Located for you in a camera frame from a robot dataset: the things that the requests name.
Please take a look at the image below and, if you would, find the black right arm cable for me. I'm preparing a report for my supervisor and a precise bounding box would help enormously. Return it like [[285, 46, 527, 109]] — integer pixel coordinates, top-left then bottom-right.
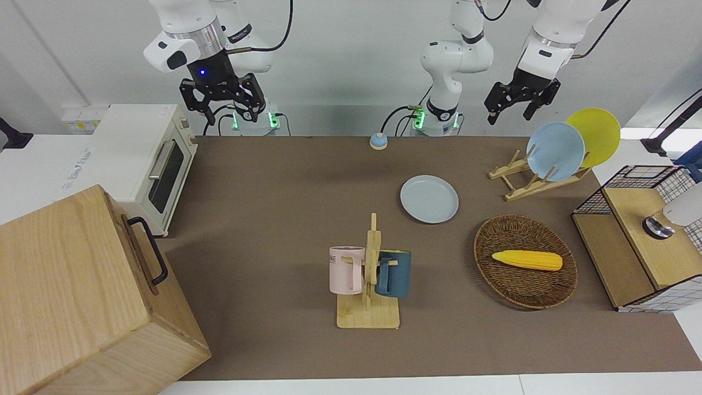
[[225, 0, 295, 55]]

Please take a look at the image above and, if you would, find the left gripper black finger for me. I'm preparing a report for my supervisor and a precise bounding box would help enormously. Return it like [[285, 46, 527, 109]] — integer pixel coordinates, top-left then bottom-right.
[[484, 81, 519, 126], [523, 82, 561, 122]]

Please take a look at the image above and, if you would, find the white toaster oven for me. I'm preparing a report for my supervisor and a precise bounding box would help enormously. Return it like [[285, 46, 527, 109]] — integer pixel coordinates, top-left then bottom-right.
[[90, 104, 199, 238]]

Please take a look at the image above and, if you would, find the white wall socket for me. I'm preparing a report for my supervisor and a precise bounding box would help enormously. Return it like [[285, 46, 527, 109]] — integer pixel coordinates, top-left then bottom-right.
[[61, 107, 107, 134]]

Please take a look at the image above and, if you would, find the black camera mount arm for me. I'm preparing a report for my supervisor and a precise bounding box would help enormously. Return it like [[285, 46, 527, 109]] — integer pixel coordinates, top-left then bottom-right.
[[641, 91, 702, 157], [0, 117, 33, 150]]

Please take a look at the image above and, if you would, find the blue plastic item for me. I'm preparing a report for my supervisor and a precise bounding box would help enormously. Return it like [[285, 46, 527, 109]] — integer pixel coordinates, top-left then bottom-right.
[[673, 142, 702, 182]]

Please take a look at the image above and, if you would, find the brown wicker basket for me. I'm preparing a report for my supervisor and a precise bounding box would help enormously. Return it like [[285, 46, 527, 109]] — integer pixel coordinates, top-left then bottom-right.
[[474, 215, 579, 311]]

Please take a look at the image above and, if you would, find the pink mug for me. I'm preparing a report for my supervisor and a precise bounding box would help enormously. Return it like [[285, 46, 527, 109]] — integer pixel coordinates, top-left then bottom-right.
[[329, 246, 366, 295]]

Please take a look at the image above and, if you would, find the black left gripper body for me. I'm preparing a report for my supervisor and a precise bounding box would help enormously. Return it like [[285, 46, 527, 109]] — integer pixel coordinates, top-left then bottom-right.
[[510, 67, 562, 100]]

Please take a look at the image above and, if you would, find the wooden mug tree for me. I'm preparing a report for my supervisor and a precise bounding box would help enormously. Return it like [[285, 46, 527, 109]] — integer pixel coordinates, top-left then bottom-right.
[[336, 213, 400, 330]]

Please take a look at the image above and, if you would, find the dark teal mug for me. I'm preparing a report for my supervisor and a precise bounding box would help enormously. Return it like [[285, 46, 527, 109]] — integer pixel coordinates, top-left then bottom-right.
[[376, 250, 412, 298]]

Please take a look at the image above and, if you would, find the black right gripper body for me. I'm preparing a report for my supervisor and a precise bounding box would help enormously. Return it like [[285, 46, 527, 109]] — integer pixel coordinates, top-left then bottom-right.
[[186, 49, 245, 102]]

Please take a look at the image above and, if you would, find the black cabinet handle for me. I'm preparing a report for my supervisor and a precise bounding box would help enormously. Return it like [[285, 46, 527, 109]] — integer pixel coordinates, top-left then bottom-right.
[[127, 217, 169, 286]]

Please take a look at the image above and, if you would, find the wooden drawer cabinet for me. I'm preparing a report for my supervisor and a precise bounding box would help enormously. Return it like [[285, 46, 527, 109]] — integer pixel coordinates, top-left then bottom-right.
[[0, 184, 212, 395]]

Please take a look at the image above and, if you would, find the light blue round plate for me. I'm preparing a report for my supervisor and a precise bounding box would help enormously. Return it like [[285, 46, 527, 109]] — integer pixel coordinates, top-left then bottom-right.
[[526, 122, 586, 182]]

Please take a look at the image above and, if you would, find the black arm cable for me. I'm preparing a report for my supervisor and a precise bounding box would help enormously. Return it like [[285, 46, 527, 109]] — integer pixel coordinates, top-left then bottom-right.
[[225, 0, 295, 55], [570, 0, 631, 60]]

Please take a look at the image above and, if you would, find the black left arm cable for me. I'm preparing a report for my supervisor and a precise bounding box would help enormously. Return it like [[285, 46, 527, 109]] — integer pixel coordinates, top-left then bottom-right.
[[570, 0, 631, 60]]

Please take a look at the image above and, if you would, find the yellow round plate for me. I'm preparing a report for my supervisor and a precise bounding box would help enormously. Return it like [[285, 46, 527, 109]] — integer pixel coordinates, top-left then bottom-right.
[[565, 108, 621, 168]]

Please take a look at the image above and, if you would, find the black base power cable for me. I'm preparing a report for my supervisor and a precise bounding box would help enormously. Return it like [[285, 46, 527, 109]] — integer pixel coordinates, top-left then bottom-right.
[[203, 104, 237, 136], [381, 85, 434, 138]]

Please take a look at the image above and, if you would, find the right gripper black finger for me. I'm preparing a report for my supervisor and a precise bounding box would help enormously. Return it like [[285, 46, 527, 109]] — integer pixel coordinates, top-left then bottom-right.
[[180, 80, 216, 126], [234, 73, 268, 123]]

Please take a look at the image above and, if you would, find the gray round plate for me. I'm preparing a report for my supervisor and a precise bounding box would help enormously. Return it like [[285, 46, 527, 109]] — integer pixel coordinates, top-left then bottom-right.
[[400, 175, 460, 224]]

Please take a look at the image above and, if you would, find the wooden plate rack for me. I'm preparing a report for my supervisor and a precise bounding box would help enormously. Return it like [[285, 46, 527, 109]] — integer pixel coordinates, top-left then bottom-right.
[[489, 144, 593, 202]]

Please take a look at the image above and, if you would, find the yellow corn cob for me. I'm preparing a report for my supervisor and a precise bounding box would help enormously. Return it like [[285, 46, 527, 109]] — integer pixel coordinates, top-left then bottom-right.
[[491, 250, 563, 272]]

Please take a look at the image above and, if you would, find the white cylindrical device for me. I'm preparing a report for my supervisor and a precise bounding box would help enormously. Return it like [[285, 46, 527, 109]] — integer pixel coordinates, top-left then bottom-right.
[[643, 184, 702, 240]]

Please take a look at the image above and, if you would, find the wire grid wooden shelf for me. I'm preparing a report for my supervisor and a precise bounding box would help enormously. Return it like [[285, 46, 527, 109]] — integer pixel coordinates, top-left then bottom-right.
[[571, 165, 702, 313]]

